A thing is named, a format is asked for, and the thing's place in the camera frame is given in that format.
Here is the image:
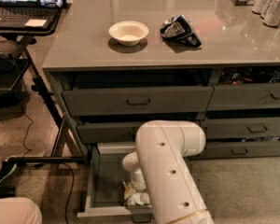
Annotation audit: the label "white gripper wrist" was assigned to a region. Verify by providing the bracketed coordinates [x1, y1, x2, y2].
[124, 169, 147, 200]

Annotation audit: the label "green jalapeno chip bag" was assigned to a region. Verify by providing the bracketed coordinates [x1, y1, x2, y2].
[124, 189, 150, 206]

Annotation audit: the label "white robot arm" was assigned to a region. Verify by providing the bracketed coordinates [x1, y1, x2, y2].
[122, 120, 215, 224]

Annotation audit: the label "open bottom left drawer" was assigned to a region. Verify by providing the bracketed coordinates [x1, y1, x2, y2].
[77, 142, 156, 224]

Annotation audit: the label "middle left grey drawer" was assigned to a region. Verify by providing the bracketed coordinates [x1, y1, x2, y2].
[76, 119, 201, 145]

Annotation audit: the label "grey drawer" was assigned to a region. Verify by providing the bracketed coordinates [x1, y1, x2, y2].
[207, 83, 280, 111]
[76, 119, 201, 145]
[201, 117, 280, 139]
[189, 141, 280, 160]
[63, 86, 213, 117]

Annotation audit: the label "bottom right grey drawer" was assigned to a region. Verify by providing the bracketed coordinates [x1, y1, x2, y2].
[189, 141, 280, 160]

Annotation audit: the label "top left grey drawer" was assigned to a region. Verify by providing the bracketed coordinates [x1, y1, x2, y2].
[63, 86, 213, 117]

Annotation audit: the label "middle right grey drawer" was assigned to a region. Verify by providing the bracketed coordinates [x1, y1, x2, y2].
[201, 117, 280, 139]

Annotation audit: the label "grey drawer cabinet counter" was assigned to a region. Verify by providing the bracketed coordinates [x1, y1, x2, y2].
[43, 0, 280, 153]

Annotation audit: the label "top right grey drawer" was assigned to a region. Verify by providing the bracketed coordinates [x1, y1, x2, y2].
[207, 83, 280, 111]

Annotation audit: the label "black crumpled chip bag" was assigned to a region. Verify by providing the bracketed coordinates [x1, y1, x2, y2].
[160, 14, 202, 48]

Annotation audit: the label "person's knee beige trousers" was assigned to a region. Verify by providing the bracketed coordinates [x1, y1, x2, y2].
[0, 197, 42, 224]

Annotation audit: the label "black white sneaker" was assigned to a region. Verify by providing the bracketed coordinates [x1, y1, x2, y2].
[0, 161, 17, 184]

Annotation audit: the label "white paper bowl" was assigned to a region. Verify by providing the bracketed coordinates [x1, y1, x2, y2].
[108, 21, 148, 46]

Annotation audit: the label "black laptop stand cart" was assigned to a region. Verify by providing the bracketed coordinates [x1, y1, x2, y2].
[0, 7, 86, 166]

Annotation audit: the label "white sticky note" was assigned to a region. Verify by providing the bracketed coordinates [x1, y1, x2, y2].
[25, 20, 47, 27]

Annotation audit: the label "black laptop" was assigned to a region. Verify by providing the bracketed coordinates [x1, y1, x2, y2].
[0, 0, 60, 31]

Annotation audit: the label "black power cable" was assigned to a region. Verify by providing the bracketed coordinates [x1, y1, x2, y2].
[21, 77, 77, 224]

